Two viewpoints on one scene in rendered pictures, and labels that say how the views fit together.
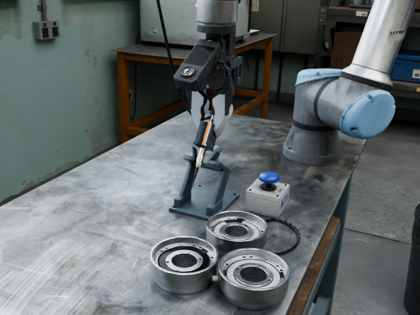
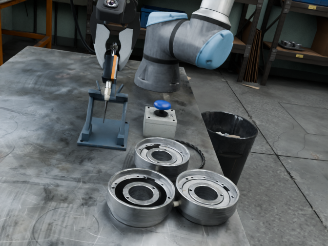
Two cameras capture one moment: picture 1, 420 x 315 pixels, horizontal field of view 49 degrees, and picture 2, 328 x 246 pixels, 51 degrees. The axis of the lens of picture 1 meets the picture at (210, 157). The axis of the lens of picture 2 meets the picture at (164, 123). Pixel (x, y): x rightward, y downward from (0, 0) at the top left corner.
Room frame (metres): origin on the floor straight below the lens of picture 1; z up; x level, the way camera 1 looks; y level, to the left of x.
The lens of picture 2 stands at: (0.22, 0.25, 1.16)
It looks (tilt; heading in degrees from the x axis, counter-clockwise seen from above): 25 degrees down; 328
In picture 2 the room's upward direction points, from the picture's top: 10 degrees clockwise
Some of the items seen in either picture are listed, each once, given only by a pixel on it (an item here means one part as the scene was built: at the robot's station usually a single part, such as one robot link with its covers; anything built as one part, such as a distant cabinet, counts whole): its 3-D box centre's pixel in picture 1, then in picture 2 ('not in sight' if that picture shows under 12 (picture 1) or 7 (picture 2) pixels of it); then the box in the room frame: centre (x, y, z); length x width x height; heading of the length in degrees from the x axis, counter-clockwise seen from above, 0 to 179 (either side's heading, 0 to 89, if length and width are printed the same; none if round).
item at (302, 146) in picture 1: (313, 137); (159, 69); (1.15, -0.27, 0.85); 0.15 x 0.15 x 0.10
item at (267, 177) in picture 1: (268, 185); (161, 112); (0.84, -0.12, 0.85); 0.04 x 0.04 x 0.05
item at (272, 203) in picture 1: (268, 195); (159, 120); (0.85, -0.12, 0.82); 0.08 x 0.07 x 0.05; 156
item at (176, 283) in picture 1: (184, 265); (140, 196); (0.60, 0.03, 0.82); 0.10 x 0.10 x 0.04
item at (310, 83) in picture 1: (320, 94); (167, 33); (1.14, -0.27, 0.97); 0.13 x 0.12 x 0.14; 25
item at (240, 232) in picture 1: (236, 234); (161, 159); (0.70, -0.05, 0.82); 0.10 x 0.10 x 0.04
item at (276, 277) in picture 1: (252, 279); (204, 197); (0.57, -0.07, 0.82); 0.08 x 0.08 x 0.02
